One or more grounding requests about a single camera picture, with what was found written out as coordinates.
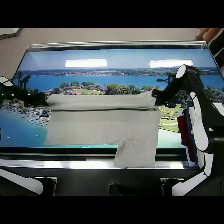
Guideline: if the grey T-shirt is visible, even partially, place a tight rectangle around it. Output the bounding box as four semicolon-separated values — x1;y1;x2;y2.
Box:
44;90;162;169

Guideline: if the silver frame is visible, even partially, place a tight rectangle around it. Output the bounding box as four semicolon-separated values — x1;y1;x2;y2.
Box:
0;151;201;197

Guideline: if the red garment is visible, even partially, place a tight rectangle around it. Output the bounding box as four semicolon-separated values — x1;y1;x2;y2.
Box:
176;110;198;164

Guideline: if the person's forearm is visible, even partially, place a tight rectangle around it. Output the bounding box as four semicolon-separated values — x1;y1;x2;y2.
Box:
196;28;222;43

